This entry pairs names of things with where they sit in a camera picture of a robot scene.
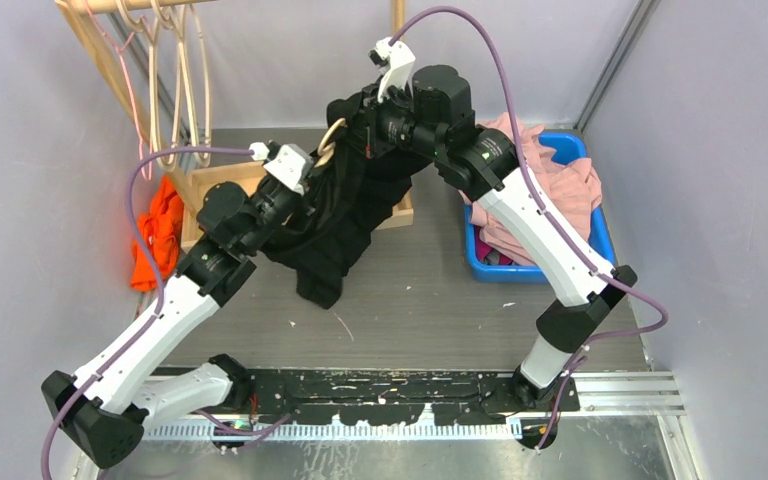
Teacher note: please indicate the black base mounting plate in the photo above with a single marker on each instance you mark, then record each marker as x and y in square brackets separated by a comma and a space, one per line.
[380, 405]

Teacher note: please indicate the wooden clothes rack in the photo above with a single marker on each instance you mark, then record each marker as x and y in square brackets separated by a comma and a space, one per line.
[193, 188]

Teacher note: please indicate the orange cloth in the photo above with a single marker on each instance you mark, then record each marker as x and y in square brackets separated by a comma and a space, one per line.
[160, 228]

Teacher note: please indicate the magenta dress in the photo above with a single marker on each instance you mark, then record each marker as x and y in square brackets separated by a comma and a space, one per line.
[488, 255]

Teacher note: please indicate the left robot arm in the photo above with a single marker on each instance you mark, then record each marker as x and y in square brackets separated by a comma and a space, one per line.
[106, 407]

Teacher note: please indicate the pink pleated garment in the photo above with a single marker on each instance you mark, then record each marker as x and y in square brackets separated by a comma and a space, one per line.
[574, 188]

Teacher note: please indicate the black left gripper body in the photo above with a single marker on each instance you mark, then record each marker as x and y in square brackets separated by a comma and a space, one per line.
[274, 210]

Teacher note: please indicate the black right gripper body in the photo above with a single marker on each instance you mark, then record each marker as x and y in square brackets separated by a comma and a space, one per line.
[384, 126]

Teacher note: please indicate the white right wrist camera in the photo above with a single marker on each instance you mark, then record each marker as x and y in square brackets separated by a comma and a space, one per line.
[395, 61]

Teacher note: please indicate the aluminium rail frame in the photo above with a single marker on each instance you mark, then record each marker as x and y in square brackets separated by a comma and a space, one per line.
[609, 395]

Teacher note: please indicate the wooden hanger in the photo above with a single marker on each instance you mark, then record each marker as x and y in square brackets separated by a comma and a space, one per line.
[193, 73]
[160, 99]
[326, 147]

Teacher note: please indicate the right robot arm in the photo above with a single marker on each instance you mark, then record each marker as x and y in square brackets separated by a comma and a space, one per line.
[432, 117]

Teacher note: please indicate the black garment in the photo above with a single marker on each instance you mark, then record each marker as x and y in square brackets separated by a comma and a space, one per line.
[332, 228]

